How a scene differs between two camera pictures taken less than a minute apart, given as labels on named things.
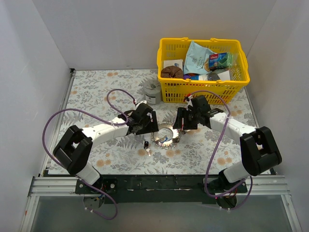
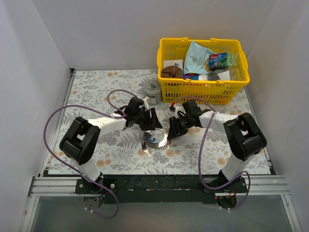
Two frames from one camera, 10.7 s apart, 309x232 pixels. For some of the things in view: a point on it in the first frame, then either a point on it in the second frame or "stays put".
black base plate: (159, 189) stays put
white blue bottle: (196, 77) stays put
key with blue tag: (166, 138) → (148, 137)
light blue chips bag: (197, 59) stays put
